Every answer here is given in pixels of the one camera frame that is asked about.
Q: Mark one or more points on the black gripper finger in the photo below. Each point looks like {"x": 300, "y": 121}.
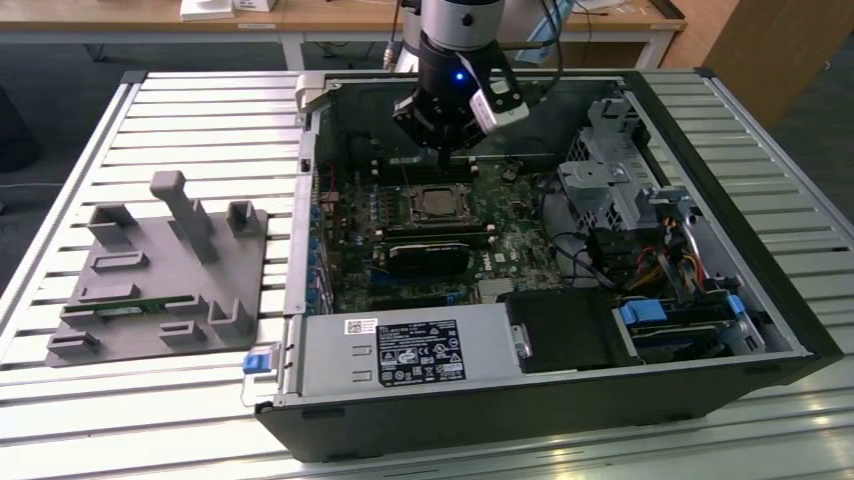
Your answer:
{"x": 427, "y": 132}
{"x": 463, "y": 135}

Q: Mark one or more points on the thin metal locking lever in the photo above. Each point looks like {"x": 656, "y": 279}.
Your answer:
{"x": 404, "y": 177}
{"x": 440, "y": 222}

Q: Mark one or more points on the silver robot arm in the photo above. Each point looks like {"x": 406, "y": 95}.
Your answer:
{"x": 460, "y": 20}

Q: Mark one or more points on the black RAM slot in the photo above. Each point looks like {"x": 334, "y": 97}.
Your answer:
{"x": 434, "y": 231}
{"x": 420, "y": 167}
{"x": 436, "y": 240}
{"x": 420, "y": 177}

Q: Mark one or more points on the black CPU socket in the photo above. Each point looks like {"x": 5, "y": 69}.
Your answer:
{"x": 411, "y": 186}

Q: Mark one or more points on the grey plastic case latch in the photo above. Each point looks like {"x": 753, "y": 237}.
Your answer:
{"x": 308, "y": 92}

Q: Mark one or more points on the metal disk bay cage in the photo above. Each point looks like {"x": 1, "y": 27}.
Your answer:
{"x": 600, "y": 190}

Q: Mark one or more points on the green motherboard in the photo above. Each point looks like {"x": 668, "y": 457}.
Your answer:
{"x": 520, "y": 250}

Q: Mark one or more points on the black graphics card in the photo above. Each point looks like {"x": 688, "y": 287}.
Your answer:
{"x": 427, "y": 260}

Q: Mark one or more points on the small white box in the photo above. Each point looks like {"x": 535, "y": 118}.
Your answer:
{"x": 256, "y": 5}

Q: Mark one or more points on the small silver heatsink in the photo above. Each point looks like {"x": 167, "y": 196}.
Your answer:
{"x": 499, "y": 290}

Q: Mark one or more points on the white cardboard box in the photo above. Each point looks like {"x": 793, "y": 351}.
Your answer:
{"x": 207, "y": 10}

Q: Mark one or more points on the black plastic shroud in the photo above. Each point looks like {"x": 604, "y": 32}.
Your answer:
{"x": 567, "y": 330}

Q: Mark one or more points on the blue disk carrier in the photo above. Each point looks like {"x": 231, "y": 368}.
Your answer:
{"x": 643, "y": 312}

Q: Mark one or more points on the silver power supply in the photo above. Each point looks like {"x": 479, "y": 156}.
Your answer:
{"x": 334, "y": 350}

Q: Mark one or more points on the wooden cabinet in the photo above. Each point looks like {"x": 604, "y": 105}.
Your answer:
{"x": 781, "y": 50}

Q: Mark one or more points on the grey parts rack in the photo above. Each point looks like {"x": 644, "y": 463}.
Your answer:
{"x": 167, "y": 300}

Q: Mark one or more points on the black disk drive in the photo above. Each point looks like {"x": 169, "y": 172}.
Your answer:
{"x": 674, "y": 340}

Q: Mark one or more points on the long wooden desk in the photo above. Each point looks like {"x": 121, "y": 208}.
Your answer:
{"x": 100, "y": 20}

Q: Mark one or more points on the blue case latch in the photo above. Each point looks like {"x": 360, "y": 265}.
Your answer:
{"x": 259, "y": 363}

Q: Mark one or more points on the green RAM stick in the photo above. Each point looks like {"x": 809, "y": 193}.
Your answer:
{"x": 156, "y": 303}

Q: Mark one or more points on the small blue plastic tab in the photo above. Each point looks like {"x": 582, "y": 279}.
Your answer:
{"x": 735, "y": 306}

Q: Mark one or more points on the black open PC case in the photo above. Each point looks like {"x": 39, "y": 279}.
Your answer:
{"x": 467, "y": 425}

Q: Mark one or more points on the small grey wrist camera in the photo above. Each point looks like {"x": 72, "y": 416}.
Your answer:
{"x": 404, "y": 109}

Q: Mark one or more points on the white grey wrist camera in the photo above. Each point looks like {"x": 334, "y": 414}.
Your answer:
{"x": 500, "y": 107}

